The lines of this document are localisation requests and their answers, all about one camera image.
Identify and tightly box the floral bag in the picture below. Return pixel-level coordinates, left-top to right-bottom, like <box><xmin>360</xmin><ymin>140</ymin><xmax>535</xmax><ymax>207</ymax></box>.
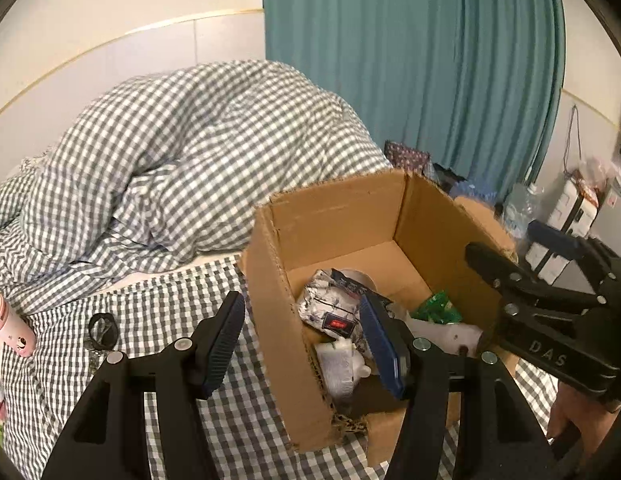
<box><xmin>384</xmin><ymin>140</ymin><xmax>434</xmax><ymax>176</ymax></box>

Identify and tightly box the large clear water jug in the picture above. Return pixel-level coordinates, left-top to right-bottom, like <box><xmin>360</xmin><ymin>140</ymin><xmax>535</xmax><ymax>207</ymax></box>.
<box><xmin>501</xmin><ymin>183</ymin><xmax>544</xmax><ymax>241</ymax></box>

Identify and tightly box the teal curtain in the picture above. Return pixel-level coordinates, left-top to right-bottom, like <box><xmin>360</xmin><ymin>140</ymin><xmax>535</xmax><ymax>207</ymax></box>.
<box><xmin>262</xmin><ymin>0</ymin><xmax>564</xmax><ymax>206</ymax></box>

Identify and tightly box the white tape roll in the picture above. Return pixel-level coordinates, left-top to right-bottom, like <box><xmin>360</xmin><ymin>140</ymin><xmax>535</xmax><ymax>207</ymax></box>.
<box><xmin>335</xmin><ymin>269</ymin><xmax>379</xmax><ymax>293</ymax></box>

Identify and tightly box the grey cabinet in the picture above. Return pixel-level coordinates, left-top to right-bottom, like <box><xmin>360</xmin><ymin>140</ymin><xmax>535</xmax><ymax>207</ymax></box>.
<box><xmin>598</xmin><ymin>180</ymin><xmax>621</xmax><ymax>242</ymax></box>

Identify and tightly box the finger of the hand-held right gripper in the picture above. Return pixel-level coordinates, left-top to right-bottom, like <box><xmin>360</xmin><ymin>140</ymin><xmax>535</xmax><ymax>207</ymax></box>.
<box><xmin>527</xmin><ymin>220</ymin><xmax>619</xmax><ymax>291</ymax></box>
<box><xmin>465</xmin><ymin>242</ymin><xmax>606</xmax><ymax>319</ymax></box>

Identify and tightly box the translucent plastic bag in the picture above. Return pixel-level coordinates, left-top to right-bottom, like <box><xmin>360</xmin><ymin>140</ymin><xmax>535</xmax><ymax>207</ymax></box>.
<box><xmin>575</xmin><ymin>157</ymin><xmax>616</xmax><ymax>196</ymax></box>

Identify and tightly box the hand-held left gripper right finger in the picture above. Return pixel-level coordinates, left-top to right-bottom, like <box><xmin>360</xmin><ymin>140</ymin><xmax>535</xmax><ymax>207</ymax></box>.
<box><xmin>359</xmin><ymin>292</ymin><xmax>564</xmax><ymax>480</ymax></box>

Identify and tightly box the small white bottle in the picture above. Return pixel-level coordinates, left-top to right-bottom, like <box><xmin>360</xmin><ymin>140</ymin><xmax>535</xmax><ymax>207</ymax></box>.
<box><xmin>425</xmin><ymin>322</ymin><xmax>485</xmax><ymax>358</ymax></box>

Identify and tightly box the small white blue packet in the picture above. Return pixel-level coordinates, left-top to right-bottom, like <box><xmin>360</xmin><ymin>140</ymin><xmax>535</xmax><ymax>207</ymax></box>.
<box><xmin>315</xmin><ymin>337</ymin><xmax>372</xmax><ymax>406</ymax></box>

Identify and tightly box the grey white checkered duvet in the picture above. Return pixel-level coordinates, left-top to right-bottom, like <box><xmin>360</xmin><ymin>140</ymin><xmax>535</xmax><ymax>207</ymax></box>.
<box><xmin>0</xmin><ymin>59</ymin><xmax>394</xmax><ymax>306</ymax></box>

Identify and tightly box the silver packet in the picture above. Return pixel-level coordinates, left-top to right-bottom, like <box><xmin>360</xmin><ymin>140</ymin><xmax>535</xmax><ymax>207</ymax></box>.
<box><xmin>295</xmin><ymin>268</ymin><xmax>391</xmax><ymax>348</ymax></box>

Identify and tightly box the cardboard box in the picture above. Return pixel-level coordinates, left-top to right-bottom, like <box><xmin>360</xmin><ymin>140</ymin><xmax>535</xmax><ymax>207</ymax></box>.
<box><xmin>240</xmin><ymin>169</ymin><xmax>521</xmax><ymax>466</ymax></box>

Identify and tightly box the pink drinking bottle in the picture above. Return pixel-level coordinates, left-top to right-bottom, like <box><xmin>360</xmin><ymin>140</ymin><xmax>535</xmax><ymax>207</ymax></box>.
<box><xmin>0</xmin><ymin>292</ymin><xmax>37</xmax><ymax>358</ymax></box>

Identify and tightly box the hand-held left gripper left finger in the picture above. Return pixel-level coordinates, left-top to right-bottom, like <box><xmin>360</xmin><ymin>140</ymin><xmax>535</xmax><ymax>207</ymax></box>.
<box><xmin>40</xmin><ymin>290</ymin><xmax>247</xmax><ymax>480</ymax></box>

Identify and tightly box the grey white checkered bed sheet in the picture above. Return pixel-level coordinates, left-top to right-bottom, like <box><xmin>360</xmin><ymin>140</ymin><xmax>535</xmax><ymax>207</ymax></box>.
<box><xmin>0</xmin><ymin>252</ymin><xmax>561</xmax><ymax>480</ymax></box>

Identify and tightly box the person's right hand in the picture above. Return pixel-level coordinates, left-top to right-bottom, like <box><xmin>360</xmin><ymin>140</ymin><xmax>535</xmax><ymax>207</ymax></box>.
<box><xmin>547</xmin><ymin>386</ymin><xmax>611</xmax><ymax>456</ymax></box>

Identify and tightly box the green packet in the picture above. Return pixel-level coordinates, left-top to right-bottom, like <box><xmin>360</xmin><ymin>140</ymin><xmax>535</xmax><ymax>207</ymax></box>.
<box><xmin>411</xmin><ymin>290</ymin><xmax>461</xmax><ymax>323</ymax></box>

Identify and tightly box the white heater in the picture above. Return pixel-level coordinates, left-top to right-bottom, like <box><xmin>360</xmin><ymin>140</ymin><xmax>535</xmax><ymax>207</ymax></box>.
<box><xmin>525</xmin><ymin>180</ymin><xmax>601</xmax><ymax>281</ymax></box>

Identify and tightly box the dark bead bracelet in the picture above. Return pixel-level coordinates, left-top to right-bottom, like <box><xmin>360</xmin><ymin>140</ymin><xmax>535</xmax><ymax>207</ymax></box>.
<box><xmin>85</xmin><ymin>345</ymin><xmax>108</xmax><ymax>376</ymax></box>

